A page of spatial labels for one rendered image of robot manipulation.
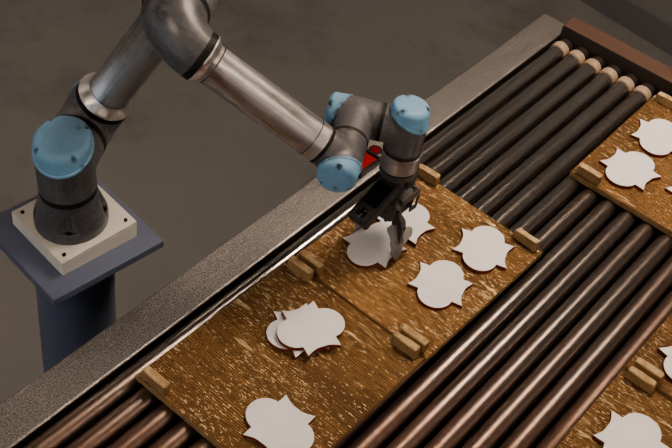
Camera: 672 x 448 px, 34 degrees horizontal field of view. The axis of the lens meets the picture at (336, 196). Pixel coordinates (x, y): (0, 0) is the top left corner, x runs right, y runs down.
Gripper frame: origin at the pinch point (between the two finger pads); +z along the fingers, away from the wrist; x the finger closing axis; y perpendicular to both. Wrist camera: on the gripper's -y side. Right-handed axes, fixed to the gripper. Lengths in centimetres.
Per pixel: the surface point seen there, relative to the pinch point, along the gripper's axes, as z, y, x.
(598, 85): -1, 89, -2
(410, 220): -0.2, 11.5, -0.6
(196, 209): 92, 52, 99
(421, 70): 87, 170, 96
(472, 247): -0.2, 15.1, -14.5
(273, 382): 3.1, -39.5, -9.1
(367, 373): 2.6, -25.3, -19.8
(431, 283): 0.4, 0.7, -14.7
